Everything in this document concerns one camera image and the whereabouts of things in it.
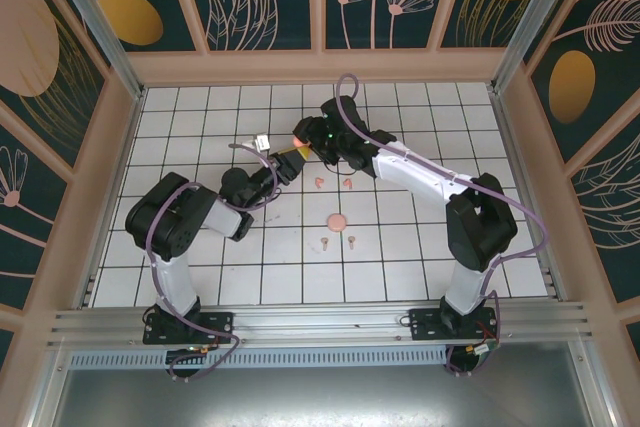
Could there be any grey metal sheet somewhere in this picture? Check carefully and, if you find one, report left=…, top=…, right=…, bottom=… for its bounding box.
left=47, top=366, right=596, bottom=427

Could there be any slotted grey cable duct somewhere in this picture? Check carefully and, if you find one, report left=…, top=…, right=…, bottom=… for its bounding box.
left=67, top=348, right=451, bottom=369

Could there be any aluminium side rail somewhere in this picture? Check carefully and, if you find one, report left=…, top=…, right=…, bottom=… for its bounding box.
left=487, top=84, right=569, bottom=308
left=79, top=89, right=146, bottom=308

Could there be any thin black left gripper wire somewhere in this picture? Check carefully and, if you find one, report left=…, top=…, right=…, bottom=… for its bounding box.
left=249, top=185, right=282, bottom=209

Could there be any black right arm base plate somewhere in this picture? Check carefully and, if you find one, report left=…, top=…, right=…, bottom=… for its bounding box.
left=409, top=306, right=502, bottom=344

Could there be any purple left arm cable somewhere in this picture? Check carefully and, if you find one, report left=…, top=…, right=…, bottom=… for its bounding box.
left=147, top=143, right=282, bottom=384

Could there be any aluminium corner post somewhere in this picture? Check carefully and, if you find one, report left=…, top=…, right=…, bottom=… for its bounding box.
left=39, top=0, right=147, bottom=101
left=490, top=0, right=579, bottom=94

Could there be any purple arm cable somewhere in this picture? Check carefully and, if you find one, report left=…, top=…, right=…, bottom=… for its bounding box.
left=335, top=73, right=550, bottom=377
left=147, top=143, right=282, bottom=384

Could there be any aluminium mounting rail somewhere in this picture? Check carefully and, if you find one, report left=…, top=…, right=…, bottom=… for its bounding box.
left=47, top=300, right=594, bottom=350

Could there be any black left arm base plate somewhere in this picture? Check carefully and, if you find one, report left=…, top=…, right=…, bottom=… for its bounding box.
left=143, top=310, right=236, bottom=346

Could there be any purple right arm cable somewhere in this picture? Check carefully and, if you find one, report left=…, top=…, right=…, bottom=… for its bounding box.
left=335, top=73, right=550, bottom=377

